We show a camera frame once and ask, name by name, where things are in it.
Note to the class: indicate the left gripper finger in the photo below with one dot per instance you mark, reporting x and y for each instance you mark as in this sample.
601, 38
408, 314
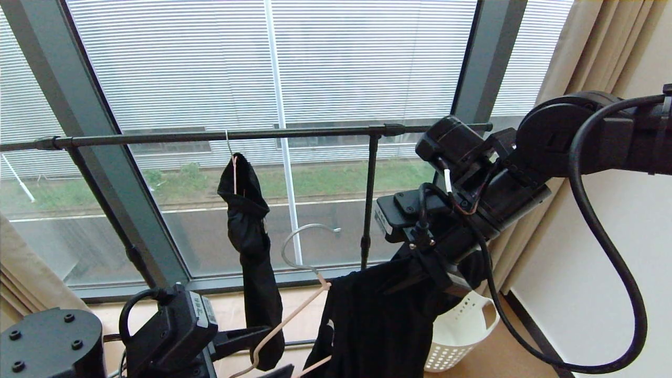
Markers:
236, 338
273, 373

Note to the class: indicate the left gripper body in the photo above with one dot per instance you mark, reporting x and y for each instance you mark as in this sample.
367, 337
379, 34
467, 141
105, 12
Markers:
210, 367

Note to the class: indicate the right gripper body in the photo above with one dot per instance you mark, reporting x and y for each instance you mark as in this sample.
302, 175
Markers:
504, 205

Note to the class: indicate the black garment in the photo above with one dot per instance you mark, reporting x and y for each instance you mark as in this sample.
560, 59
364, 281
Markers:
378, 325

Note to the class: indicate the white laundry basket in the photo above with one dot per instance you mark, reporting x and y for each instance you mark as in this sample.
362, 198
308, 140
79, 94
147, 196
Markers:
462, 331

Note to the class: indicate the black clothes rack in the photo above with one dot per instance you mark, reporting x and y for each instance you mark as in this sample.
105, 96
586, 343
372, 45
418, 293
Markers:
157, 137

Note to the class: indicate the beige curtain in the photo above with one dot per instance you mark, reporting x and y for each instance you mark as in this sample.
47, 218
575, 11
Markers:
593, 42
26, 273

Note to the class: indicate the window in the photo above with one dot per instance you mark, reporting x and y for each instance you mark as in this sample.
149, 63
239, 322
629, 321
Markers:
367, 63

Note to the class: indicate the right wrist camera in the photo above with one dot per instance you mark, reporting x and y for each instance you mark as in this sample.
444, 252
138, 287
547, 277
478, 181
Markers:
404, 210

